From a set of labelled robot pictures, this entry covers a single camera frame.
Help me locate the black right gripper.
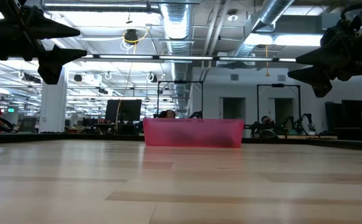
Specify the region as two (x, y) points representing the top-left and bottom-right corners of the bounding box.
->
(288, 2), (362, 98)

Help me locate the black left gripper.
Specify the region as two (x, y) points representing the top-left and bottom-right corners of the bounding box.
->
(0, 0), (88, 85)

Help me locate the black background cabinet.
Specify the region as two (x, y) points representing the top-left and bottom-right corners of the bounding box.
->
(325, 99), (362, 129)

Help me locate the white building pillar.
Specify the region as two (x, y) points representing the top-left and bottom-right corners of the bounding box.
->
(38, 67), (68, 134)

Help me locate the person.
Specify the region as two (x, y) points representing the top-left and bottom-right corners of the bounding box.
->
(259, 115), (279, 138)
(158, 109), (177, 119)

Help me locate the dark background monitor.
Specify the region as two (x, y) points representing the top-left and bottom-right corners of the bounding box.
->
(104, 99), (142, 123)

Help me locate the overhead light bar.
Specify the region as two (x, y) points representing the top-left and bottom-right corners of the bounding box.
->
(84, 54), (297, 63)

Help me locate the translucent red plastic bin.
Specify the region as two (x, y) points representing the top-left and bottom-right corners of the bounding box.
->
(142, 117), (246, 149)

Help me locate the black background station frame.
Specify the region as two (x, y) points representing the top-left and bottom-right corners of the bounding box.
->
(257, 83), (302, 131)
(157, 80), (204, 119)

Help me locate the black ceiling-hung camera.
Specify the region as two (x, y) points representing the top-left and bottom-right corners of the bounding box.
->
(124, 29), (139, 45)

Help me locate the black aluminium table frame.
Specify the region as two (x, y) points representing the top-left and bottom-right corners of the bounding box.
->
(0, 132), (362, 153)

